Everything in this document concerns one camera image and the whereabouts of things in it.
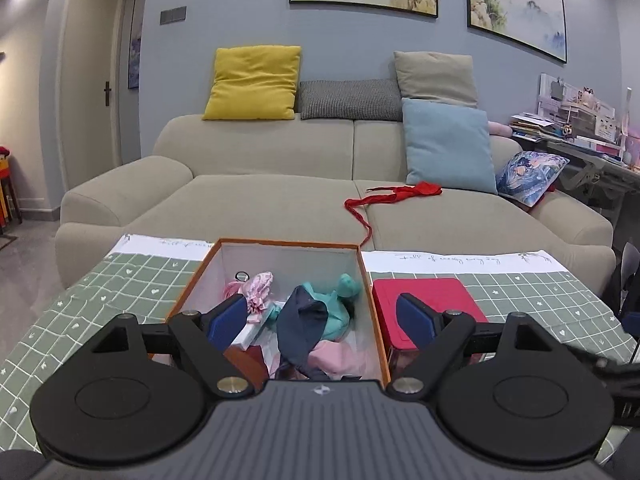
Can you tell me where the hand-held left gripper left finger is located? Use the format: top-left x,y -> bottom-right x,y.
85,294 -> 251,400

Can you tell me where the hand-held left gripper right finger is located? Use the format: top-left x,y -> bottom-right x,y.
387,292 -> 558,401

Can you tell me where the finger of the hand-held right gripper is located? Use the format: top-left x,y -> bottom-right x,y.
586,349 -> 640,379

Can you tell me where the white tissue pack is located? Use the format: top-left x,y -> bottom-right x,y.
230,305 -> 282,352

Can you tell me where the brown leather piece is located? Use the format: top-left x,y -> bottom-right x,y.
223,345 -> 269,392

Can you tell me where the navy cloth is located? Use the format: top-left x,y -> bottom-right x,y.
276,285 -> 331,379

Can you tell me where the teal drawstring bag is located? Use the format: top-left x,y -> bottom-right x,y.
265,273 -> 362,342

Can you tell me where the pink cloth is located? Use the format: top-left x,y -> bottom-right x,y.
307,339 -> 372,379

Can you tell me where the orange cardboard box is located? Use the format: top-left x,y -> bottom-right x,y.
165,238 -> 392,387

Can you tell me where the red box with clear sides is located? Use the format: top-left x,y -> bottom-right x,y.
371,277 -> 493,377

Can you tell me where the black chair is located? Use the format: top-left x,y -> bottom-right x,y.
602,242 -> 640,333

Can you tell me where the red ribbon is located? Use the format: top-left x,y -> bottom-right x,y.
344,181 -> 444,252

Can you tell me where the beige sofa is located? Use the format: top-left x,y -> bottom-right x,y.
54,112 -> 617,291

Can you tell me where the small red cloth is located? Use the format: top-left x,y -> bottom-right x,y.
530,185 -> 557,212

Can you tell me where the light blue pillow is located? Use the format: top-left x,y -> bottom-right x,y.
401,97 -> 499,195

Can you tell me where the printed blue pillow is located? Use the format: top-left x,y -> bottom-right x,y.
496,151 -> 571,208

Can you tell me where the grey desk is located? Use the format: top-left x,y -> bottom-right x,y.
512,132 -> 640,221

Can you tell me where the pile of books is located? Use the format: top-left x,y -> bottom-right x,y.
510,112 -> 567,142

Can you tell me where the grey knitted pillow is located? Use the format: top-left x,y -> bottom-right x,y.
298,79 -> 405,122

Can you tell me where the yellow pillow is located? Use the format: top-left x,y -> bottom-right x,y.
201,46 -> 302,122

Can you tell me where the beige pillow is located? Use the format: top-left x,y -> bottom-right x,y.
393,51 -> 479,108

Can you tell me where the white desk organizer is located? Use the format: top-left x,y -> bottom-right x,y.
537,72 -> 618,144

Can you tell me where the stack of coloured stools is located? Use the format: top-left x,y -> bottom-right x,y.
0,145 -> 24,237

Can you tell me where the white door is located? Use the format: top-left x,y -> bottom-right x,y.
59,0 -> 127,198

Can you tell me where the framed misty mountain painting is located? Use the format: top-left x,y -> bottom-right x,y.
466,0 -> 568,64

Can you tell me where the narrow framed wall picture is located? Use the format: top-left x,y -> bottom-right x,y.
127,0 -> 150,90

